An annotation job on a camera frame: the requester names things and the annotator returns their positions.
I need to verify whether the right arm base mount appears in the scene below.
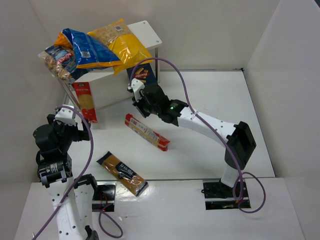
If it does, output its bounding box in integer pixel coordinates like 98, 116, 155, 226
201, 178, 251, 210

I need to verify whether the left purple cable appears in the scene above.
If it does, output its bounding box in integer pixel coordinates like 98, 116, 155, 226
32, 105, 124, 240

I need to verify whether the yellow pasta bag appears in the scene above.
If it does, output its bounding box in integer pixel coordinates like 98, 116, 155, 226
87, 19, 152, 75

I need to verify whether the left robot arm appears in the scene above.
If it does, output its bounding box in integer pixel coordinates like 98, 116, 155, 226
33, 114, 99, 240

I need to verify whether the white two-tier shelf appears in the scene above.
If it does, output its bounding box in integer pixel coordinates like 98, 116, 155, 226
78, 20, 162, 109

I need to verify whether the dark blue Barilla pasta box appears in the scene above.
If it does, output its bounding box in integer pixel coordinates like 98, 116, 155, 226
126, 63, 158, 102

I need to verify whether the black La Sicilia spaghetti pack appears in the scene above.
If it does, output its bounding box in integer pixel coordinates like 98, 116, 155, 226
96, 151, 148, 197

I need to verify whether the blue and orange pasta bag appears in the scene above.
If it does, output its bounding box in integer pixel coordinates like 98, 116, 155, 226
54, 28, 122, 69

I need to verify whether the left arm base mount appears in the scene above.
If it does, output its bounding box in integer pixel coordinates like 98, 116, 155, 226
92, 181, 116, 213

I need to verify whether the red spaghetti pack with barcode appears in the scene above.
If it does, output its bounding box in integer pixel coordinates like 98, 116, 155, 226
124, 113, 171, 152

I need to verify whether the clear fusilli pasta bag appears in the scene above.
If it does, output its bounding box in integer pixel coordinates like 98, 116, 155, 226
38, 45, 76, 82

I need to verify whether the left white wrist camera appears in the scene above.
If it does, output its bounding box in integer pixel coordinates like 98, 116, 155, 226
54, 104, 77, 126

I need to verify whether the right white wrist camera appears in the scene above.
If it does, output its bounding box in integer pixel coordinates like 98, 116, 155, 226
127, 78, 145, 102

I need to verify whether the red spaghetti pack on shelf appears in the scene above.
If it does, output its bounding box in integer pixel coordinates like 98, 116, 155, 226
72, 82, 98, 123

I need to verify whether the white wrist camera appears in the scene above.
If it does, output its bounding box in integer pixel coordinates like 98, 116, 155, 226
127, 78, 145, 102
54, 104, 77, 126

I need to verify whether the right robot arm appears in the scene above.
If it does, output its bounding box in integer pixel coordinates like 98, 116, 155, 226
128, 79, 257, 188

